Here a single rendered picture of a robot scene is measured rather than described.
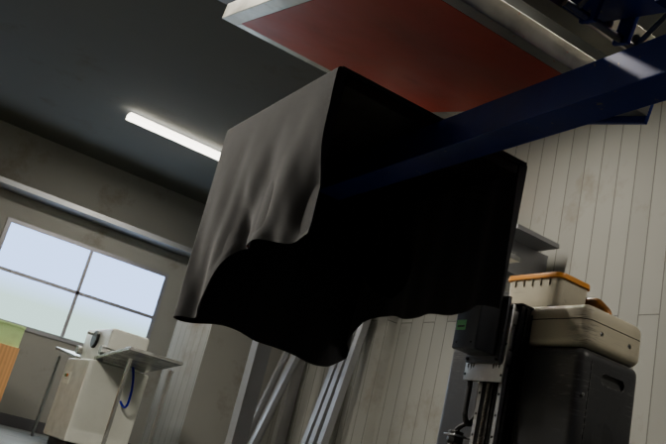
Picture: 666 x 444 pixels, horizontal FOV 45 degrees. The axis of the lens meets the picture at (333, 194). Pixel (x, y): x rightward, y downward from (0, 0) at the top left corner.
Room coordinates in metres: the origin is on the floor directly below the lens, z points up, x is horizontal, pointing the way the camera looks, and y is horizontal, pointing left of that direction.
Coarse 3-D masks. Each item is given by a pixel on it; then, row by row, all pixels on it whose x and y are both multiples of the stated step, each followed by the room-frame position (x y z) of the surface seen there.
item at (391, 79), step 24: (504, 48) 1.20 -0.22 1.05; (360, 72) 1.70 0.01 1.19; (384, 72) 1.62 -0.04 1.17; (408, 72) 1.55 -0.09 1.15; (432, 72) 1.49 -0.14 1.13; (456, 72) 1.43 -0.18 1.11; (480, 72) 1.37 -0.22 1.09; (504, 72) 1.32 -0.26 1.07; (528, 72) 1.27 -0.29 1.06; (552, 72) 1.23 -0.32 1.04; (408, 96) 1.74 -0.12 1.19; (432, 96) 1.67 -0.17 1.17; (456, 96) 1.59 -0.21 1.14; (480, 96) 1.53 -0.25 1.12
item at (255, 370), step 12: (252, 348) 2.03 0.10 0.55; (264, 348) 2.02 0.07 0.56; (252, 360) 2.02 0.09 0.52; (264, 360) 2.02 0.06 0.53; (252, 372) 2.01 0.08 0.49; (264, 372) 2.03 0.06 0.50; (252, 384) 2.02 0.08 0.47; (240, 396) 2.03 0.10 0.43; (252, 396) 2.02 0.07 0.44; (240, 408) 2.01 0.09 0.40; (252, 408) 2.02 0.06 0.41; (240, 420) 2.01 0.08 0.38; (252, 420) 2.03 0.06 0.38; (228, 432) 2.04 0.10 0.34; (240, 432) 2.02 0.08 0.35
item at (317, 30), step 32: (320, 0) 1.30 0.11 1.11; (352, 0) 1.24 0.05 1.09; (384, 0) 1.18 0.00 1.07; (416, 0) 1.13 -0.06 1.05; (288, 32) 1.58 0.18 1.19; (320, 32) 1.50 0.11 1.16; (352, 32) 1.42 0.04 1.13; (384, 32) 1.35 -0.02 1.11; (416, 32) 1.28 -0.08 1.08; (448, 32) 1.22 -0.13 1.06; (480, 32) 1.17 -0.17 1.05; (320, 64) 1.76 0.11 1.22; (352, 64) 1.65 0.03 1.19
